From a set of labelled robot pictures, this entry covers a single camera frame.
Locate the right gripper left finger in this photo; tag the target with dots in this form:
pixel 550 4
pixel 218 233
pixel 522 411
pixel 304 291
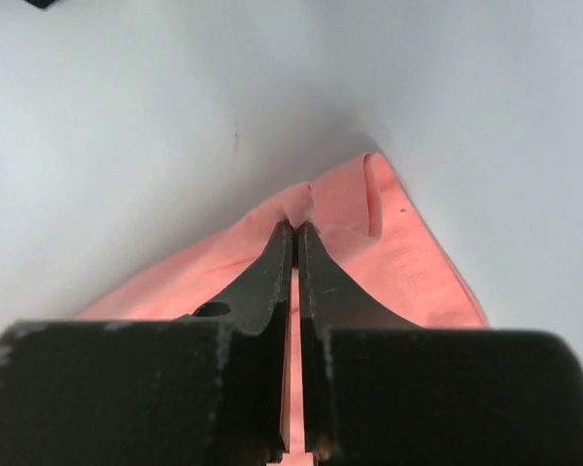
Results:
pixel 211 388

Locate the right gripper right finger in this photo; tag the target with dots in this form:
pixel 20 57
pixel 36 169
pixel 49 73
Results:
pixel 380 390

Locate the pink t shirt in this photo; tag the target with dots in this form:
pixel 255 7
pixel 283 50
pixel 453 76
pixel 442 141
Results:
pixel 371 229

